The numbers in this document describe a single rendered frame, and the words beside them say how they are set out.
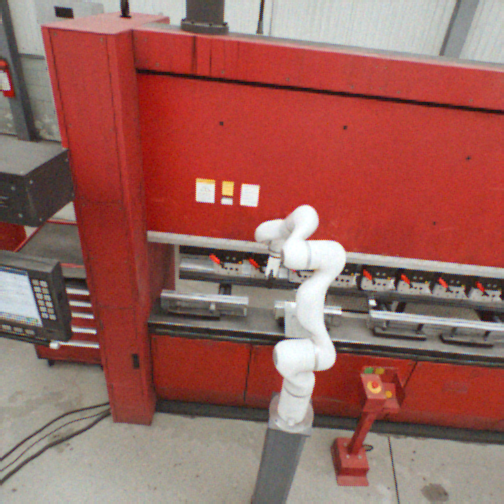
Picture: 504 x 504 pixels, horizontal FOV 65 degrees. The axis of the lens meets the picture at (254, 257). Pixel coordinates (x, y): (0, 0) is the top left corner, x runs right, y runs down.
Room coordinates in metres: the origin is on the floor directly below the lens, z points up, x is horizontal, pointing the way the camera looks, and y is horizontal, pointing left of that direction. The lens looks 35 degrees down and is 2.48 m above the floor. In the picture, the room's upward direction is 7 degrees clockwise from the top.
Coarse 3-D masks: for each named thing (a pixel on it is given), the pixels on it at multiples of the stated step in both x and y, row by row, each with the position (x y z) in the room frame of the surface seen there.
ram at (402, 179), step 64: (192, 128) 1.68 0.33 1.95; (256, 128) 1.69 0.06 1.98; (320, 128) 1.70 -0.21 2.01; (384, 128) 1.70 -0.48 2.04; (448, 128) 1.71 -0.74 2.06; (192, 192) 1.68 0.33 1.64; (320, 192) 1.70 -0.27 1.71; (384, 192) 1.71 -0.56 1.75; (448, 192) 1.71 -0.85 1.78; (448, 256) 1.72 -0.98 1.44
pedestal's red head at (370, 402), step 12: (372, 372) 1.46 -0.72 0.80; (384, 372) 1.47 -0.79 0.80; (396, 372) 1.47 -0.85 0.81; (360, 384) 1.42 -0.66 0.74; (384, 384) 1.43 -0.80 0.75; (396, 384) 1.43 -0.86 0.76; (360, 396) 1.37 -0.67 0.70; (372, 396) 1.32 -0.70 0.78; (384, 396) 1.33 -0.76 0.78; (396, 396) 1.39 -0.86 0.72; (372, 408) 1.31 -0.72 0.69; (384, 408) 1.31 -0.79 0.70; (396, 408) 1.32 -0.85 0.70
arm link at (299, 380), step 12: (276, 348) 1.00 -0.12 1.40; (288, 348) 0.99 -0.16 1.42; (300, 348) 0.99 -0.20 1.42; (312, 348) 1.00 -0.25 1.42; (276, 360) 0.96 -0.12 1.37; (288, 360) 0.95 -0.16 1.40; (300, 360) 0.96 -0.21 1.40; (312, 360) 0.97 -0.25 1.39; (288, 372) 0.94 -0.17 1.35; (300, 372) 1.00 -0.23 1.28; (312, 372) 1.04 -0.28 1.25; (288, 384) 0.98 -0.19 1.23; (300, 384) 0.96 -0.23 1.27; (312, 384) 0.99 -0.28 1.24; (300, 396) 0.96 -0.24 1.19
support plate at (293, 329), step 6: (288, 306) 1.69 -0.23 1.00; (288, 318) 1.59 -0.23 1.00; (288, 324) 1.55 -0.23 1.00; (294, 324) 1.55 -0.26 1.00; (300, 324) 1.56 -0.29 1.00; (288, 330) 1.50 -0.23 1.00; (294, 330) 1.51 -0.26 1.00; (300, 330) 1.51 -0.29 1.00; (306, 330) 1.52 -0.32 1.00; (288, 336) 1.46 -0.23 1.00; (294, 336) 1.46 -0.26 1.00; (300, 336) 1.47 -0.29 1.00; (306, 336) 1.47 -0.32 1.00
